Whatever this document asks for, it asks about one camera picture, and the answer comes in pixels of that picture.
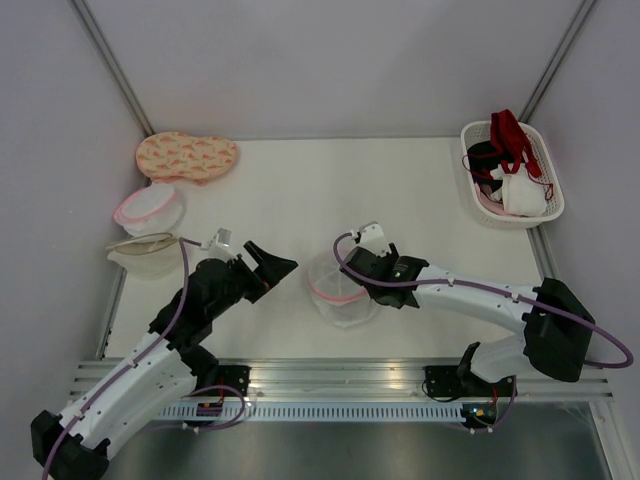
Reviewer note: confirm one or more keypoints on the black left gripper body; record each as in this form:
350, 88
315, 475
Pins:
244, 281

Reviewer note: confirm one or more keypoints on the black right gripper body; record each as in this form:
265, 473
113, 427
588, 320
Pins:
373, 294

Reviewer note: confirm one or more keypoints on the white mesh laundry bag pink zipper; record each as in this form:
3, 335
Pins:
338, 299

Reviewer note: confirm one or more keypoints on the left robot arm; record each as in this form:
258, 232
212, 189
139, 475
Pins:
167, 364

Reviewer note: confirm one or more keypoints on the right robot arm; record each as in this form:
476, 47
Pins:
550, 329

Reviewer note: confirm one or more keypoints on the small white mesh laundry bag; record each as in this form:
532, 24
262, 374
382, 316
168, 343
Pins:
154, 209

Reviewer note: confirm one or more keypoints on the peach floral bra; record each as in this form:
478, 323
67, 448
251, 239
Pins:
171, 156

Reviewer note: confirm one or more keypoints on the black bra in basket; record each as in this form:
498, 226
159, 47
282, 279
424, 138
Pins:
483, 158

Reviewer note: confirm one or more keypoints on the white bra in basket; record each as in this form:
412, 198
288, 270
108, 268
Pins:
520, 195

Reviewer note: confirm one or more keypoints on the red bra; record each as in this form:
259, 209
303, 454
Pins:
509, 138

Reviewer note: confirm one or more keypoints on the pink garment in basket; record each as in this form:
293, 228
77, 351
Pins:
495, 207

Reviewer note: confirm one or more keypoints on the white plastic basket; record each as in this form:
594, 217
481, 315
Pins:
492, 214

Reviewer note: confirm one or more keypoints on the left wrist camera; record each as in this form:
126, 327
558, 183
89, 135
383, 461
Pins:
219, 246

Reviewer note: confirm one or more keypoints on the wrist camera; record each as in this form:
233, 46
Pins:
219, 246
371, 237

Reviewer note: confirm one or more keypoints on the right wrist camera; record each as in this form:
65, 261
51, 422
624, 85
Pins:
371, 237

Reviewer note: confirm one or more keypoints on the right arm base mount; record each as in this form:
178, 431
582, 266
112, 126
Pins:
441, 383

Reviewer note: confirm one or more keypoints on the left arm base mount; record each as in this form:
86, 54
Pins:
234, 376

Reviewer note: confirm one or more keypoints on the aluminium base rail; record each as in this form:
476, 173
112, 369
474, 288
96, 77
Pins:
393, 380

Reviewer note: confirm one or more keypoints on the white slotted cable duct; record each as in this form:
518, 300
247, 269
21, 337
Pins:
189, 411

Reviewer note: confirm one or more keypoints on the left aluminium corner post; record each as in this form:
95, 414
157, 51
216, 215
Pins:
102, 47

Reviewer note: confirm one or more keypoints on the aluminium corner post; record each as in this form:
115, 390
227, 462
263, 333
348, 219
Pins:
560, 53
102, 47

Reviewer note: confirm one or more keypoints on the right aluminium corner post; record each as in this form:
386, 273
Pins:
560, 53

